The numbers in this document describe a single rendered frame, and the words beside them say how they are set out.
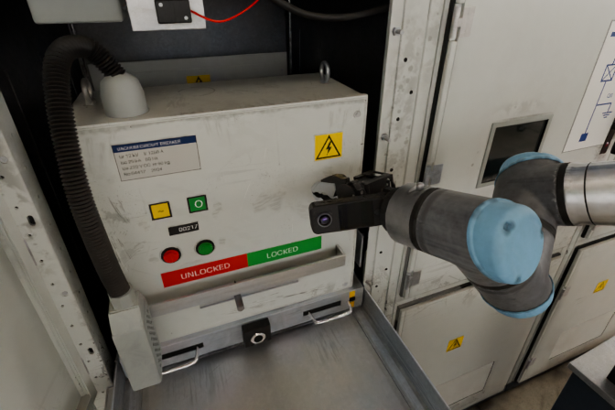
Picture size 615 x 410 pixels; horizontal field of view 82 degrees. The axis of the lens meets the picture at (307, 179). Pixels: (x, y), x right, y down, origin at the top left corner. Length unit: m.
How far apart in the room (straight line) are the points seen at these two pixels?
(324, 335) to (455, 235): 0.54
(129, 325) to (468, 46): 0.74
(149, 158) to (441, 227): 0.43
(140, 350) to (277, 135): 0.41
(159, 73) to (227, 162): 0.62
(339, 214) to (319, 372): 0.42
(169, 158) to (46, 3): 0.25
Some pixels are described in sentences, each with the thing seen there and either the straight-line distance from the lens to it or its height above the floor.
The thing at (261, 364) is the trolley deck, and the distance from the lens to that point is 0.87.
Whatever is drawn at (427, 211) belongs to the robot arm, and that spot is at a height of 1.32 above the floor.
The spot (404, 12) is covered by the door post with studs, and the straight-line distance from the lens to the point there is 0.67.
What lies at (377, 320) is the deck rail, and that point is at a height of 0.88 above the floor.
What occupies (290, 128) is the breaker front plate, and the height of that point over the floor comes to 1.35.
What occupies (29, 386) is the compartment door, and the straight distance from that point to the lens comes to 0.79.
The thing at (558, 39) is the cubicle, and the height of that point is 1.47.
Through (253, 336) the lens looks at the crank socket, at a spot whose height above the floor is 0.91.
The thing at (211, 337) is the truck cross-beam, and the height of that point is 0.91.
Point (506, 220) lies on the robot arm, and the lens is 0.43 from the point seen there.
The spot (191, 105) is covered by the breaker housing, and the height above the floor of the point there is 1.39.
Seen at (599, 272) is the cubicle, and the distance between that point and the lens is 1.72.
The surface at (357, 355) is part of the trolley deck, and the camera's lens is 0.88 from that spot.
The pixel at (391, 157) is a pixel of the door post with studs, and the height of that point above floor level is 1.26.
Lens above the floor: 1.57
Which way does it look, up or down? 29 degrees down
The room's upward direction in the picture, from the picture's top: straight up
